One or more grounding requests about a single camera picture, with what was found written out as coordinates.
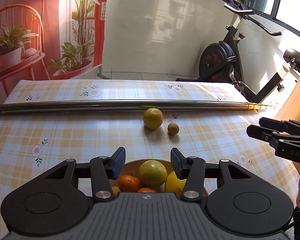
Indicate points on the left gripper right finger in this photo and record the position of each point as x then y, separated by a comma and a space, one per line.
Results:
192, 169

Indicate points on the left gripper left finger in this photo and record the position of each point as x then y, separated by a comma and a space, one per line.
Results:
102, 170

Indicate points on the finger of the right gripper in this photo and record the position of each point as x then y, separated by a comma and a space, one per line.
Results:
263, 134
273, 124

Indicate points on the large lemon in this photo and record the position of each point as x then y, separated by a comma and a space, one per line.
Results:
175, 185

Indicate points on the tangerine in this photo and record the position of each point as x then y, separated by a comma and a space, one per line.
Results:
128, 183
147, 190

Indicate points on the green apple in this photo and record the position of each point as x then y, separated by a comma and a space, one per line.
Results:
152, 173

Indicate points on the brown kiwi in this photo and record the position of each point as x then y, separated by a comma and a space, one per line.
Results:
173, 129
116, 190

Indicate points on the small round yellow lemon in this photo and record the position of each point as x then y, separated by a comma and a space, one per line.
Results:
153, 118

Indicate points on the wooden panel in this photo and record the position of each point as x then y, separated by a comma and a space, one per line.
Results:
296, 97

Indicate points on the long metal pole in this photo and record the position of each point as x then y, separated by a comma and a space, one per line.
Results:
126, 105

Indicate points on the black exercise bike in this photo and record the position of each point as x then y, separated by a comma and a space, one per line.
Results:
221, 62

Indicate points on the yellow plaid floral tablecloth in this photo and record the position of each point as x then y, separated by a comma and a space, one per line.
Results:
31, 144

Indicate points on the printed room backdrop cloth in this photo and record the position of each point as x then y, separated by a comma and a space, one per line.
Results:
53, 23

